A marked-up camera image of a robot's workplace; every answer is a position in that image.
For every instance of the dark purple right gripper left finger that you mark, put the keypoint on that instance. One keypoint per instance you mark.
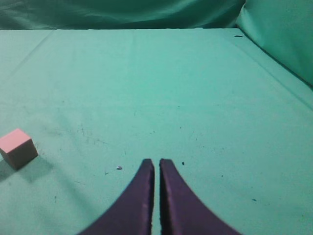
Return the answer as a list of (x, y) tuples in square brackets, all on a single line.
[(131, 213)]

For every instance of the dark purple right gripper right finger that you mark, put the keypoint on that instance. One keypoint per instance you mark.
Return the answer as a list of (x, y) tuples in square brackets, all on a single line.
[(181, 211)]

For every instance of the pink cube block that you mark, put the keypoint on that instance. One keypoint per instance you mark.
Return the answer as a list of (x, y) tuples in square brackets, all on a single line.
[(17, 149)]

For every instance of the green table cloth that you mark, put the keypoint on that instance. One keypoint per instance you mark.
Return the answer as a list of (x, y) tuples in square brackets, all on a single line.
[(237, 125)]

